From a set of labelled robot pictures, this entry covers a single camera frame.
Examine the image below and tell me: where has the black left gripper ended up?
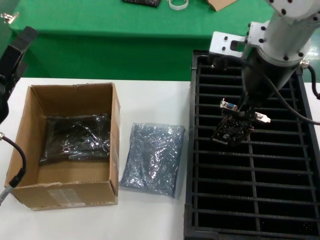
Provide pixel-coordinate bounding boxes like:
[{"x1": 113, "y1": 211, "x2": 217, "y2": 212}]
[{"x1": 0, "y1": 26, "x2": 38, "y2": 123}]

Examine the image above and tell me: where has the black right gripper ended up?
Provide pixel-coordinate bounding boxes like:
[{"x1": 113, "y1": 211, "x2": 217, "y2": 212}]
[{"x1": 236, "y1": 47, "x2": 299, "y2": 121}]

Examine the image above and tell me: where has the translucent antistatic bag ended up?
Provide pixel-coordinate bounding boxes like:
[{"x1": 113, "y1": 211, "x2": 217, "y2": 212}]
[{"x1": 118, "y1": 122, "x2": 186, "y2": 200}]

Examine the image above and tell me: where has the brown cardboard box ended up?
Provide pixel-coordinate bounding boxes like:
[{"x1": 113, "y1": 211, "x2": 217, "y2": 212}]
[{"x1": 4, "y1": 83, "x2": 121, "y2": 212}]

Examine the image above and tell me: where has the black slotted container tray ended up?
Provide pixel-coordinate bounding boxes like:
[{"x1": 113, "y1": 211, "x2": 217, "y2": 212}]
[{"x1": 181, "y1": 49, "x2": 320, "y2": 240}]

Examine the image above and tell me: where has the bagged graphics card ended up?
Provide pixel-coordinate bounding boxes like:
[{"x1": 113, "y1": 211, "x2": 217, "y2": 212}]
[{"x1": 38, "y1": 112, "x2": 112, "y2": 167}]

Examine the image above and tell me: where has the silver binder clip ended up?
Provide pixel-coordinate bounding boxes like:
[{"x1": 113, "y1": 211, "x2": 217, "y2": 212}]
[{"x1": 0, "y1": 12, "x2": 20, "y2": 25}]

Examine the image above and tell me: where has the brown cardboard piece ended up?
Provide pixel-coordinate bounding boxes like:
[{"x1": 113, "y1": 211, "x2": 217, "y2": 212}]
[{"x1": 206, "y1": 0, "x2": 238, "y2": 13}]

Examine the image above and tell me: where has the green tablecloth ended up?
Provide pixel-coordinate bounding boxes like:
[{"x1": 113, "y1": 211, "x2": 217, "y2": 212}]
[{"x1": 6, "y1": 0, "x2": 291, "y2": 82}]

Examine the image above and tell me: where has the clear tape roll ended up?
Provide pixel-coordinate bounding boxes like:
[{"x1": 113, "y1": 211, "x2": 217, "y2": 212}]
[{"x1": 167, "y1": 0, "x2": 189, "y2": 11}]

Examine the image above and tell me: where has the black glittery bag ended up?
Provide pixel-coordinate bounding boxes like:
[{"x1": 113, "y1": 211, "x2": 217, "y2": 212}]
[{"x1": 121, "y1": 0, "x2": 162, "y2": 8}]

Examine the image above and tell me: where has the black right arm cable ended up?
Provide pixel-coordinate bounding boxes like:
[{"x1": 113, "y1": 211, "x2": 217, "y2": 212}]
[{"x1": 264, "y1": 62, "x2": 320, "y2": 124}]

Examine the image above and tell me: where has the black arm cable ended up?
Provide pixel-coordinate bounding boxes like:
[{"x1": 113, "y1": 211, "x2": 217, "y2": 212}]
[
  {"x1": 264, "y1": 62, "x2": 320, "y2": 124},
  {"x1": 0, "y1": 131, "x2": 28, "y2": 206}
]

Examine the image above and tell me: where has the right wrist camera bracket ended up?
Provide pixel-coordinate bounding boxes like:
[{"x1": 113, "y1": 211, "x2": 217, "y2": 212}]
[{"x1": 208, "y1": 21, "x2": 270, "y2": 70}]

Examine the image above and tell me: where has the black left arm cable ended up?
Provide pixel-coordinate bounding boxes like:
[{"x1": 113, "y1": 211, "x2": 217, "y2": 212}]
[{"x1": 0, "y1": 131, "x2": 28, "y2": 206}]

